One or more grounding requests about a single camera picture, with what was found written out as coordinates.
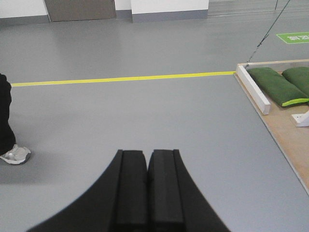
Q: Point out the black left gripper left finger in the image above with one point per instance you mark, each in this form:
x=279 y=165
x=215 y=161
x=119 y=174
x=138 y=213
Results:
x=116 y=202

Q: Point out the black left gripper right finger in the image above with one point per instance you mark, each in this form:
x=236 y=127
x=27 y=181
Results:
x=175 y=202

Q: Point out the brown door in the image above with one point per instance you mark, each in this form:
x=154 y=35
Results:
x=75 y=10

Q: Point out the left white sneaker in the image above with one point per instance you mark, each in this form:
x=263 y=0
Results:
x=16 y=156

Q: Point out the person's black trouser legs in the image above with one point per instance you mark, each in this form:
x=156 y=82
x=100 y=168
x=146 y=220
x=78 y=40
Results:
x=7 y=137

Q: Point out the plywood base platform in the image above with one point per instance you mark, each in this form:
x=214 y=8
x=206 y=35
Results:
x=293 y=141

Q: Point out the green sandbag left one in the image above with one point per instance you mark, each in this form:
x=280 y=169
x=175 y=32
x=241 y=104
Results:
x=280 y=90

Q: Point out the green sandbag one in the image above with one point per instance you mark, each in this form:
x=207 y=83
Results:
x=298 y=78
x=280 y=90

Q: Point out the green sandbag right one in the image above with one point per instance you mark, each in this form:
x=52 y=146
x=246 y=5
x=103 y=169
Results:
x=298 y=78

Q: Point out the green floor sign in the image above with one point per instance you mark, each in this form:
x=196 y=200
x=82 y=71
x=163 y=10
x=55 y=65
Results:
x=294 y=38

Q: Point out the white wooden frame with brace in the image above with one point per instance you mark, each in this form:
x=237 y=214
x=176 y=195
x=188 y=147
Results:
x=256 y=94

